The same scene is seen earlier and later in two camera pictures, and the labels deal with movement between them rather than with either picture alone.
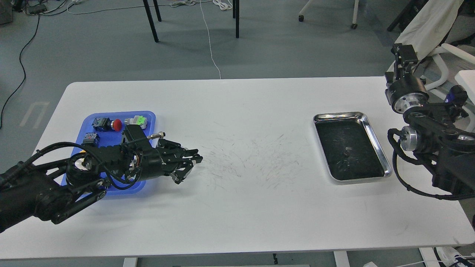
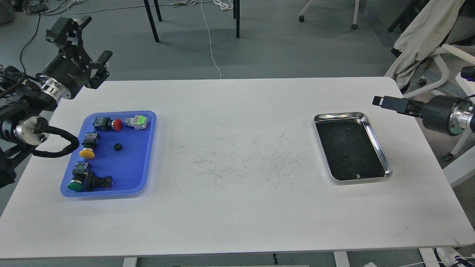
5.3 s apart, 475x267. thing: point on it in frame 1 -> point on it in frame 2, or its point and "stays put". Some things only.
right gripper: x=407 y=91 -> x=436 y=111
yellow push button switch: x=91 y=138 stays put
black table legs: x=235 y=3 stays put
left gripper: x=156 y=162 -> x=67 y=73
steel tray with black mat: x=350 y=152 stays put
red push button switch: x=105 y=124 stays put
